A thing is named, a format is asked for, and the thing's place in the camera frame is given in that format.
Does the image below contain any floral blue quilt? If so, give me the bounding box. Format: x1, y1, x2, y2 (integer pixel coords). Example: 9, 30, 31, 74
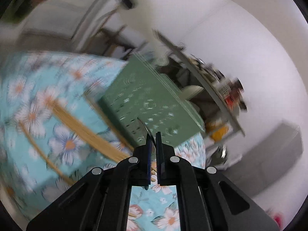
1, 51, 205, 230

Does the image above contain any red bottle on table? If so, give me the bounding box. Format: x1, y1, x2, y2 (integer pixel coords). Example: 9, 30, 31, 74
218, 78, 247, 111

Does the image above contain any yellow plastic bag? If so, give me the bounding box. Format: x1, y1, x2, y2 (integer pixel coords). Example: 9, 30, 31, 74
210, 124, 229, 142

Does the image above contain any green plastic utensil holder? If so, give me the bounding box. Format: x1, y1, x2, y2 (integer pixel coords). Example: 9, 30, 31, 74
98, 54, 204, 147

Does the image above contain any grey long table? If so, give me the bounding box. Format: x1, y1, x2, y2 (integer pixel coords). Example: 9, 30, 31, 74
153, 30, 245, 137

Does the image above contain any grey refrigerator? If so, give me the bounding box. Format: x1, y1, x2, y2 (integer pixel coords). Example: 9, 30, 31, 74
223, 122, 303, 198

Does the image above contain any bamboo chopstick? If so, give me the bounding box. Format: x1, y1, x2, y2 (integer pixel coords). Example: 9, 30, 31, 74
84, 92, 134, 151
50, 100, 129, 163
18, 121, 75, 185

